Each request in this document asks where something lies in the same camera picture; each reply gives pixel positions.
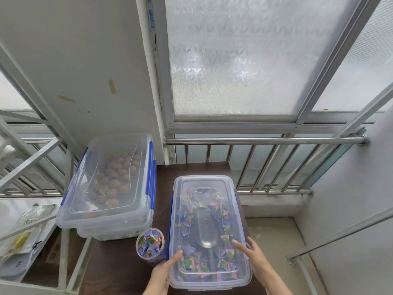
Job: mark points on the clear storage box with fruits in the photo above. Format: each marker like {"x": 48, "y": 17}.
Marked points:
{"x": 107, "y": 233}

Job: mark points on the large frosted window pane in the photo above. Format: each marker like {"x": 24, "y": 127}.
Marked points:
{"x": 245, "y": 58}

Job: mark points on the white metal rack frame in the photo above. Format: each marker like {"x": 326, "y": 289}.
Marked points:
{"x": 30, "y": 159}

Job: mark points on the person's left hand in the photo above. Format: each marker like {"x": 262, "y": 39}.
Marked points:
{"x": 159, "y": 278}

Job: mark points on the white metal frame bar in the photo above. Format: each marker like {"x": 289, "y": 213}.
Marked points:
{"x": 353, "y": 125}
{"x": 337, "y": 236}

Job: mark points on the person's right thumb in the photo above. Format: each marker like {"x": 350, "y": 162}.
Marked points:
{"x": 241, "y": 247}

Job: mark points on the clear storage box with candies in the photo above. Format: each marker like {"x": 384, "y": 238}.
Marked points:
{"x": 208, "y": 285}

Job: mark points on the person's left thumb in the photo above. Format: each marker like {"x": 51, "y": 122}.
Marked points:
{"x": 175, "y": 258}

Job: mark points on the wrapped candies in cup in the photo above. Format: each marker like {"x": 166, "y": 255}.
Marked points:
{"x": 149, "y": 242}

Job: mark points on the pile of wrapped candies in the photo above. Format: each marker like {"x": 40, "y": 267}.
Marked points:
{"x": 187, "y": 227}

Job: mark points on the person's right forearm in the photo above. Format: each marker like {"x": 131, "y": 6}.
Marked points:
{"x": 281, "y": 285}

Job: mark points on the clear plastic scoop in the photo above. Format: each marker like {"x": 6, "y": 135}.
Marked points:
{"x": 206, "y": 227}

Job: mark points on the long beige tape piece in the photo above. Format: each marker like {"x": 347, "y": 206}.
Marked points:
{"x": 66, "y": 98}

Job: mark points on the short beige tape piece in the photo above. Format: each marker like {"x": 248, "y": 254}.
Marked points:
{"x": 112, "y": 86}

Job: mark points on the clear plastic bag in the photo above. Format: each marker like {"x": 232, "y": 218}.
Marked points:
{"x": 33, "y": 216}

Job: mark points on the person's right hand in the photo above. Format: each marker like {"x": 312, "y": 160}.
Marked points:
{"x": 261, "y": 264}

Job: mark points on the yellow packet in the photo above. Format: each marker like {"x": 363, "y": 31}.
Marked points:
{"x": 18, "y": 242}

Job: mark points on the black and white bag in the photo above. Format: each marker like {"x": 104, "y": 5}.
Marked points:
{"x": 18, "y": 267}

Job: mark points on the clear plastic cup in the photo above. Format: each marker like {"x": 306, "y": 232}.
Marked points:
{"x": 150, "y": 261}

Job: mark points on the white window frame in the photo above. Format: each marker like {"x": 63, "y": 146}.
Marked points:
{"x": 167, "y": 89}

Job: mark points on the pile of brown round fruits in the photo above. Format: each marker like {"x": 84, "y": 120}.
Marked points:
{"x": 115, "y": 178}

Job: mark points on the steel balcony railing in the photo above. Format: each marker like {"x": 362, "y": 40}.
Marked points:
{"x": 261, "y": 140}

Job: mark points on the blue printed tape strip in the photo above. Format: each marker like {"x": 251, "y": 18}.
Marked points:
{"x": 149, "y": 12}

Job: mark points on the narrow frosted window pane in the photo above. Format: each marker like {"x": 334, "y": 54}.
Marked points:
{"x": 362, "y": 73}

